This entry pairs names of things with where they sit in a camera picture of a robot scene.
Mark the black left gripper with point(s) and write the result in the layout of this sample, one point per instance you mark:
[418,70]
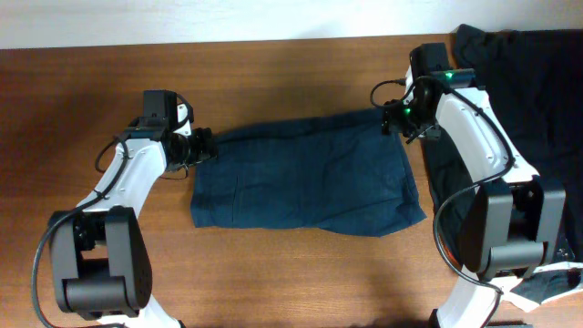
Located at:
[203,144]

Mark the black clothes pile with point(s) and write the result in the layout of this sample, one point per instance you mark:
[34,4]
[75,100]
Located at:
[534,81]

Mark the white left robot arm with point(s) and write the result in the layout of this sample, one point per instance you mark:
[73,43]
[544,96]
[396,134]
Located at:
[100,265]

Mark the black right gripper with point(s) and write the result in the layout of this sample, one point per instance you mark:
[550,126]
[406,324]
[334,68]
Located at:
[393,120]

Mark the navy blue shorts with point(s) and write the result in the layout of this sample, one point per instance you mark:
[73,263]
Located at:
[338,173]

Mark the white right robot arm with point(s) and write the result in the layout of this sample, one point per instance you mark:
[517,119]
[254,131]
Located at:
[511,229]

